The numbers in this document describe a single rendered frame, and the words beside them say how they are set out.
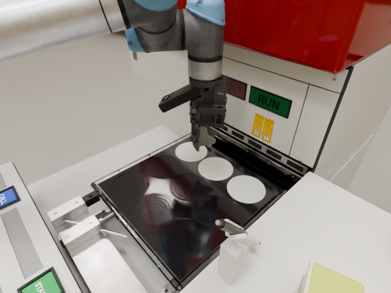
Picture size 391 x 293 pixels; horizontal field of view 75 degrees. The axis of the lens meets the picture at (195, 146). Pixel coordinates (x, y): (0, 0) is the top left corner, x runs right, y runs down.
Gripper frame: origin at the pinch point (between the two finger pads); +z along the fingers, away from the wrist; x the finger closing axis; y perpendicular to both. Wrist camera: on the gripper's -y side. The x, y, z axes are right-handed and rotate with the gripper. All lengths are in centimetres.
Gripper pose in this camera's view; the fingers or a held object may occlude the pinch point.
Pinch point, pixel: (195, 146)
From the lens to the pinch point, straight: 69.5
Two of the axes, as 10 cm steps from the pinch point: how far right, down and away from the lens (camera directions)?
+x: 1.1, -6.0, 7.9
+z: 0.0, 8.0, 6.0
